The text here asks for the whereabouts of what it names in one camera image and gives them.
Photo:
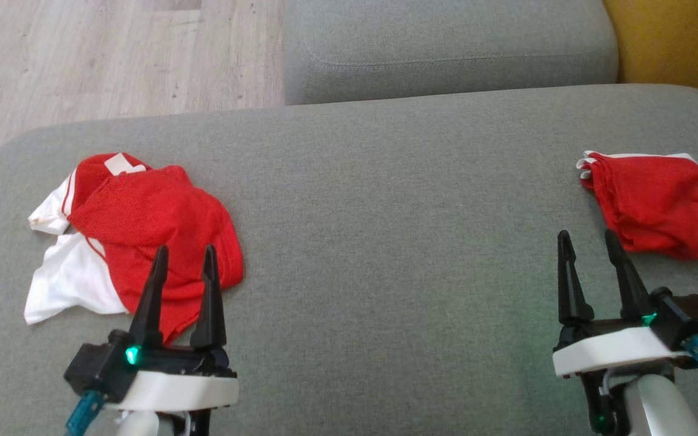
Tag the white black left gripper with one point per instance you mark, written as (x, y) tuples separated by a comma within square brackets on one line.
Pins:
[(179, 387)]

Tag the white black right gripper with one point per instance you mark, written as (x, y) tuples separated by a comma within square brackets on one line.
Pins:
[(609, 351)]

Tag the red jersey with white sleeves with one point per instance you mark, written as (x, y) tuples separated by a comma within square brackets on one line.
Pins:
[(155, 224)]

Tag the red shorts with white trim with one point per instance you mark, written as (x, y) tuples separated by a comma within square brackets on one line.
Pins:
[(664, 206)]

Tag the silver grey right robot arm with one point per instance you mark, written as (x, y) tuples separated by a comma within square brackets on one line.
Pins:
[(658, 406)]

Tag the large yellow back cushion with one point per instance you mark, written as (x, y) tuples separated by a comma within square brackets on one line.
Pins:
[(676, 36)]

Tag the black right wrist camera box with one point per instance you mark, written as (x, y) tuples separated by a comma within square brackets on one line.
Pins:
[(688, 318)]

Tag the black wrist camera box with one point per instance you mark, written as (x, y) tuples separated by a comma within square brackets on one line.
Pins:
[(97, 369), (688, 318)]

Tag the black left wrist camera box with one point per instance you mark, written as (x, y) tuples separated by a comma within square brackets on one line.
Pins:
[(97, 369)]

